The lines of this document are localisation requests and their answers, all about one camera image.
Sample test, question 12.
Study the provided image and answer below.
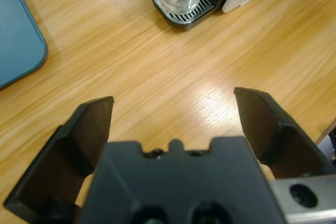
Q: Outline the teal plastic tray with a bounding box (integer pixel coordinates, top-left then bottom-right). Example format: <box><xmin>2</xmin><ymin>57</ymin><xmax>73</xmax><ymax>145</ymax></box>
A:
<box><xmin>0</xmin><ymin>0</ymin><xmax>49</xmax><ymax>90</ymax></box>

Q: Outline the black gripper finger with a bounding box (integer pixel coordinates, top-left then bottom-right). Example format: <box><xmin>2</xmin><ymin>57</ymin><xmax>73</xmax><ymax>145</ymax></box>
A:
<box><xmin>233</xmin><ymin>87</ymin><xmax>336</xmax><ymax>180</ymax></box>
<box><xmin>4</xmin><ymin>95</ymin><xmax>115</xmax><ymax>223</ymax></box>

